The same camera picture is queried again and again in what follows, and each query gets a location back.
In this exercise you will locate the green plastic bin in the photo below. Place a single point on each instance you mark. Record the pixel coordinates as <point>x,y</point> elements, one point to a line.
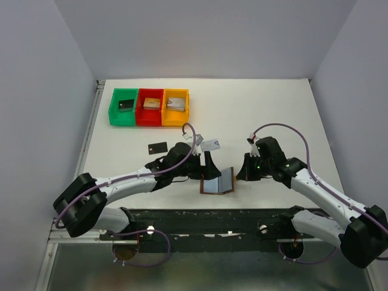
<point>122,119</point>

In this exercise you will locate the silver VIP credit card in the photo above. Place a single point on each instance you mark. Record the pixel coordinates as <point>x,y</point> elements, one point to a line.
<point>210,145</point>

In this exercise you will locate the gold card stack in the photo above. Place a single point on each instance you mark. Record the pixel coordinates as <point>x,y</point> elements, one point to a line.
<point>151,104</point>

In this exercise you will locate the black card stack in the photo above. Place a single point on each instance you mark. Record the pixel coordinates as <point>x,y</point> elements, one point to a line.
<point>126,105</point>

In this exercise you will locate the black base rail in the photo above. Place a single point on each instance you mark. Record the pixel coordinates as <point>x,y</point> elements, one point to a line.
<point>223,230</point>

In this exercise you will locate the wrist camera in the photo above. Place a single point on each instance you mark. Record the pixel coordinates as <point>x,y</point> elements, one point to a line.
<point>254,152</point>
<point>198,139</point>

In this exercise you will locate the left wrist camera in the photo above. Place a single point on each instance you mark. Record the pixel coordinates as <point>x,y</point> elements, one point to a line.
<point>198,139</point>

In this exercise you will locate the brown leather card holder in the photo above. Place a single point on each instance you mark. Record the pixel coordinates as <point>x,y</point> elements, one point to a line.
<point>221,185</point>

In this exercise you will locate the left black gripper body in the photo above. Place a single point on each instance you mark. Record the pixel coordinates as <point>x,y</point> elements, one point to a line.
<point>193,168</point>

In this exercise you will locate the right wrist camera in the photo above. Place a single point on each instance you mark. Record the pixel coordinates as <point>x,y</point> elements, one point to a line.
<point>254,152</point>

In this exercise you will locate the black credit card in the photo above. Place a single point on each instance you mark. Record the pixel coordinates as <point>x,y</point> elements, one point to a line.
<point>157,148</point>

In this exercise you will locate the silver card stack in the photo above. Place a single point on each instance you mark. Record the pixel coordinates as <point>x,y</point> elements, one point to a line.
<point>176,104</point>

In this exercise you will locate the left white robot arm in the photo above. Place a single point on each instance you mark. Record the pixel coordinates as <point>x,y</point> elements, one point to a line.
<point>83,205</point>

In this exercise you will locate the red plastic bin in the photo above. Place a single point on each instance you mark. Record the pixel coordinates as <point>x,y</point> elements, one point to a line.
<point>148,118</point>

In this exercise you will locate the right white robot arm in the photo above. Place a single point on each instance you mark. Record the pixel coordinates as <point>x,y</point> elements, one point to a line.
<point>359,231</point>

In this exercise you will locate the orange plastic bin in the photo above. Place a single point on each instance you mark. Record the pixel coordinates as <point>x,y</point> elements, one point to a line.
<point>171,118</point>

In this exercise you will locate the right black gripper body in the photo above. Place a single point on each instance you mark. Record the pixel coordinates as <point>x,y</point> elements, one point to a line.
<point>265,165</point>

